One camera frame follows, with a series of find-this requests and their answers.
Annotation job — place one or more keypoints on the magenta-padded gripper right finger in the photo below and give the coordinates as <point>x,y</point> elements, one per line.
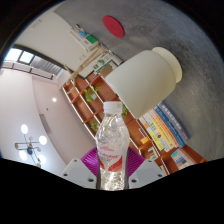
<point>146,172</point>

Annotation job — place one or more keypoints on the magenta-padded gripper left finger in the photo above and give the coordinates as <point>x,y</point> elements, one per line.
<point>76,173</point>

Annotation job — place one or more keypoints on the clear plastic water bottle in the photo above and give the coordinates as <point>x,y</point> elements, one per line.
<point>112,146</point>

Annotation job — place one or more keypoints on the stack of colourful books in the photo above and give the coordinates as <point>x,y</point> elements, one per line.
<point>165,130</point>

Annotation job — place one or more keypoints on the multi-bulb ceiling lamp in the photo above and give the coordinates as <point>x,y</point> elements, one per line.
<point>30,146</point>

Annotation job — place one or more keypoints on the wooden shelf unit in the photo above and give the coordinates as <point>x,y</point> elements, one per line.
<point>83,100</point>

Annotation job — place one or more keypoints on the tan chair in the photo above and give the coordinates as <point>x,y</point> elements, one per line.
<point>106,71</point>

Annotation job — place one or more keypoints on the wooden artist mannequin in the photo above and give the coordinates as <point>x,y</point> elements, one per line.
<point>87,63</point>

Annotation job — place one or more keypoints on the green and white box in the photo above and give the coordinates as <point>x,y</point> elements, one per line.
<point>101,63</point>

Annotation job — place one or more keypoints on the window with grey curtain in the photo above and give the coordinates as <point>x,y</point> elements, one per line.
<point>33,63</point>

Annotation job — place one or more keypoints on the stack of white boxes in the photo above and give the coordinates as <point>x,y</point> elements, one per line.
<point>83,36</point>

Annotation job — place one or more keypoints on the flat round red coaster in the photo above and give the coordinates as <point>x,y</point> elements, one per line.
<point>113,26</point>

